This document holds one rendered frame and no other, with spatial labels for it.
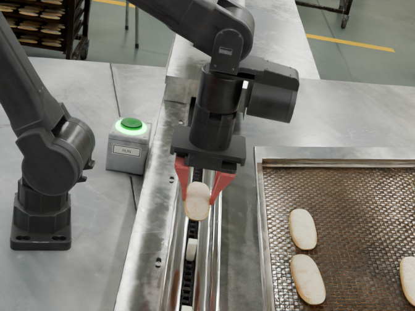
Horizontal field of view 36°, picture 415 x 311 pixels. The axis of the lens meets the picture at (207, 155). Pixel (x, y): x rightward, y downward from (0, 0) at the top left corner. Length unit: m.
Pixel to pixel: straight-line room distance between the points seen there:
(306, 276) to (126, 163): 0.43
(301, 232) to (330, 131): 0.57
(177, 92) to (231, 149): 0.49
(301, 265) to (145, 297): 0.21
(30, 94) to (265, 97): 0.31
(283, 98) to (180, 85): 0.54
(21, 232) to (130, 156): 0.26
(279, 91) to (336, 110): 0.78
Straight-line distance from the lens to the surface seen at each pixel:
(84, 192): 1.08
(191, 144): 0.85
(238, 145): 0.86
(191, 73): 1.34
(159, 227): 0.94
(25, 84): 0.86
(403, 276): 0.87
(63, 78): 1.49
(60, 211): 0.95
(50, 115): 0.88
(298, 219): 0.94
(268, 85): 0.80
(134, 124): 1.12
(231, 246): 1.00
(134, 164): 1.13
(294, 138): 1.38
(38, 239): 0.95
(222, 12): 0.76
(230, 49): 0.77
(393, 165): 1.13
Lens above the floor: 1.42
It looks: 29 degrees down
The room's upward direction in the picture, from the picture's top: 11 degrees clockwise
